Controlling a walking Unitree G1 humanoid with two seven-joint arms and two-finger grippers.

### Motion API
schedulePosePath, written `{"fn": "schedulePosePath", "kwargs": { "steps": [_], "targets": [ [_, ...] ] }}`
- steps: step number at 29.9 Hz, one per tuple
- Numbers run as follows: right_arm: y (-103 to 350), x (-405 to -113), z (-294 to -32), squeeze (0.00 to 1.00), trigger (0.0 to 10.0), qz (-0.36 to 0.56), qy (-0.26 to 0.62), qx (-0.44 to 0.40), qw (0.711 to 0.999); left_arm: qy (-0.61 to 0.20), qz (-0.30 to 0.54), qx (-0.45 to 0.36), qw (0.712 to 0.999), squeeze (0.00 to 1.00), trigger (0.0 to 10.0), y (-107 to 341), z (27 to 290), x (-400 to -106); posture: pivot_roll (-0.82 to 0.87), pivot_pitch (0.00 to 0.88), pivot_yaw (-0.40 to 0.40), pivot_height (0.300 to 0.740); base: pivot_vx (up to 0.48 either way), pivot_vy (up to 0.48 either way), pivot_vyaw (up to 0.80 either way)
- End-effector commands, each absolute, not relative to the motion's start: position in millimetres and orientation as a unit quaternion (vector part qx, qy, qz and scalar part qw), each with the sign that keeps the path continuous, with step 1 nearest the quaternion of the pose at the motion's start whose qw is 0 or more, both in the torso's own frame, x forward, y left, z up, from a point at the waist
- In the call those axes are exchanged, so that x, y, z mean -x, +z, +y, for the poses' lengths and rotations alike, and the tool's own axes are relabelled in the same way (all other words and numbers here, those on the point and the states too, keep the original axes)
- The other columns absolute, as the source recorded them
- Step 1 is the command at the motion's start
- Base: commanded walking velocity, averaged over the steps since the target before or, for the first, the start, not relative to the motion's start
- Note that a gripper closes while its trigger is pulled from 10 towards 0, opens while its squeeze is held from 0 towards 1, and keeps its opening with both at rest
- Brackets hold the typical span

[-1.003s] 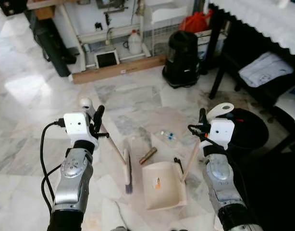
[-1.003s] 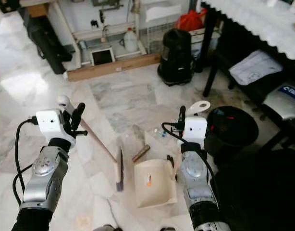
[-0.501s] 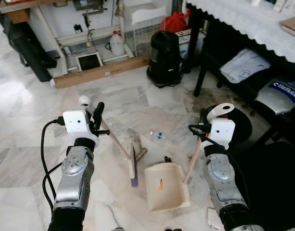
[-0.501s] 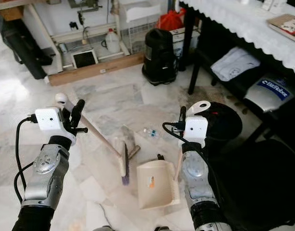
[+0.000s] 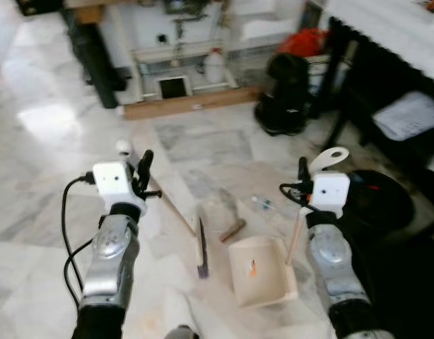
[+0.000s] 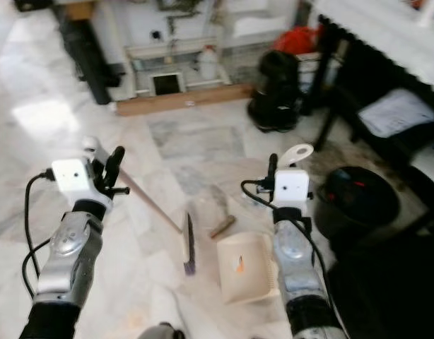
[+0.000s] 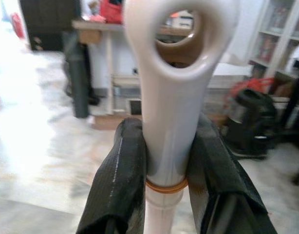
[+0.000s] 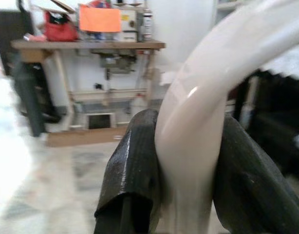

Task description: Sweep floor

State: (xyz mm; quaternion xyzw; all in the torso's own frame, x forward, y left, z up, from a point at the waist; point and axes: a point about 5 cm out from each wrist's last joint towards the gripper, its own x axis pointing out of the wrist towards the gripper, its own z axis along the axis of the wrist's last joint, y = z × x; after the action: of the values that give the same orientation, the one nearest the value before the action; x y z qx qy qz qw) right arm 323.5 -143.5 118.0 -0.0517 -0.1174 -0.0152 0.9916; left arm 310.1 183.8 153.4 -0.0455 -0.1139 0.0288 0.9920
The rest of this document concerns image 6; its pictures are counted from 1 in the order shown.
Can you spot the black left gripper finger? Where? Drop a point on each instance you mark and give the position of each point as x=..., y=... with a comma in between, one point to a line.
x=115, y=166

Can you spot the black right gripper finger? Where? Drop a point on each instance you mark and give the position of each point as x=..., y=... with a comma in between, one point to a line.
x=273, y=168

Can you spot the wooden broom with black bristles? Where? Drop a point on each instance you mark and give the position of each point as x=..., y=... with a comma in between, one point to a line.
x=189, y=247

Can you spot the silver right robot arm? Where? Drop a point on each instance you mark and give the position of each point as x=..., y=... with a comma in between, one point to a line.
x=305, y=268

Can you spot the brown stick piece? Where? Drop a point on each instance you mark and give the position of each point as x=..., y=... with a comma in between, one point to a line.
x=223, y=227

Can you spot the black backpack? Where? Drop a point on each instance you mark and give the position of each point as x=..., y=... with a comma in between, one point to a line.
x=275, y=95

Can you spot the black round bin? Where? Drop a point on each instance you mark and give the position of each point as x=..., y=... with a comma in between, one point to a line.
x=358, y=205

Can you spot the wooden plank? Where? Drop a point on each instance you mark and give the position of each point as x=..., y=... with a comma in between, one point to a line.
x=185, y=100

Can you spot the black square panel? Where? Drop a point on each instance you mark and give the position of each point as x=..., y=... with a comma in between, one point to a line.
x=167, y=84

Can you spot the black chair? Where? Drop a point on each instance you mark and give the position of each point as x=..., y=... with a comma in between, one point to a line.
x=341, y=92

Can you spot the black table leg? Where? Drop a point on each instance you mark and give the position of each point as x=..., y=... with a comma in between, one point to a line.
x=90, y=63

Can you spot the white plastic jug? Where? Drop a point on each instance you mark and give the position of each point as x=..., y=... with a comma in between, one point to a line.
x=208, y=65

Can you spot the red bag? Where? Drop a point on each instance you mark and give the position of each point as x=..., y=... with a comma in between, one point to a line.
x=296, y=41

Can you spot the white paper sheet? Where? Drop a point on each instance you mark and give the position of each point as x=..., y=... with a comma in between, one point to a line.
x=397, y=113

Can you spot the grey robot foot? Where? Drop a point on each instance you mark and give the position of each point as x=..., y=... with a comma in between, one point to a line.
x=169, y=332

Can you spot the white tablecloth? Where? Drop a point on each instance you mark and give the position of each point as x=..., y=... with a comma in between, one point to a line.
x=379, y=28

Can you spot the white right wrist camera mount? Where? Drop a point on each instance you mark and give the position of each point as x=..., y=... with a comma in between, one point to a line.
x=292, y=189

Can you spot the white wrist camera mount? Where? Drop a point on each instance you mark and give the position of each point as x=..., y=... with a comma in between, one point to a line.
x=75, y=180
x=292, y=189

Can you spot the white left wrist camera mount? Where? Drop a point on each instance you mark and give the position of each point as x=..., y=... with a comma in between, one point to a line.
x=75, y=180

